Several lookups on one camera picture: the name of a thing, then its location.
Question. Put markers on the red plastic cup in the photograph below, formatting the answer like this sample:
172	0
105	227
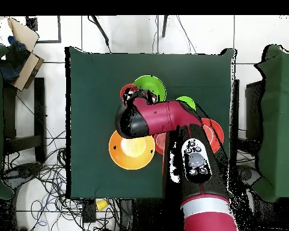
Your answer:
126	87

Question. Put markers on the large green plastic bowl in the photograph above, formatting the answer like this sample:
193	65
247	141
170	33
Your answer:
153	84

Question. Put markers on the large orange plastic bowl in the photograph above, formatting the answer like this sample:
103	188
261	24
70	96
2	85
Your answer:
132	154

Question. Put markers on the yellow plastic cup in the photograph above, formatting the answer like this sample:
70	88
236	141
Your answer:
101	205

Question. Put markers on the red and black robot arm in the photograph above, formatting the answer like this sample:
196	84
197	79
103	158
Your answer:
163	115

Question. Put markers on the dark green table cloth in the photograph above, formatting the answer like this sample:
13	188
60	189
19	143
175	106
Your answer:
98	72

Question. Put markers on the small red plastic bowl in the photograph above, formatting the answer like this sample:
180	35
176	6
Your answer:
159	143

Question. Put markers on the small green plastic bowl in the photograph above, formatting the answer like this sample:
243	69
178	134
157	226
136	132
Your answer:
188	100

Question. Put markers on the black pole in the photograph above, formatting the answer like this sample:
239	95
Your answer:
164	26

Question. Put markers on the large red plastic bowl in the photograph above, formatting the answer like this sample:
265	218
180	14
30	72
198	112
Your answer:
215	134

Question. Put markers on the cardboard box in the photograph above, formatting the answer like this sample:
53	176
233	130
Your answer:
26	69

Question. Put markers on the blue cloth bundle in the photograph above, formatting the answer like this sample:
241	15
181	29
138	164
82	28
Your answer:
13	62

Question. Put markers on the black chair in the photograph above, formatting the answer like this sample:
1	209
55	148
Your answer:
254	110

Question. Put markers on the black chair base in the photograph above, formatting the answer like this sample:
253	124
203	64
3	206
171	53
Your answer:
21	173

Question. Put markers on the grey chair base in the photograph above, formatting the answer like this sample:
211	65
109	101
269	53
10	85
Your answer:
251	175

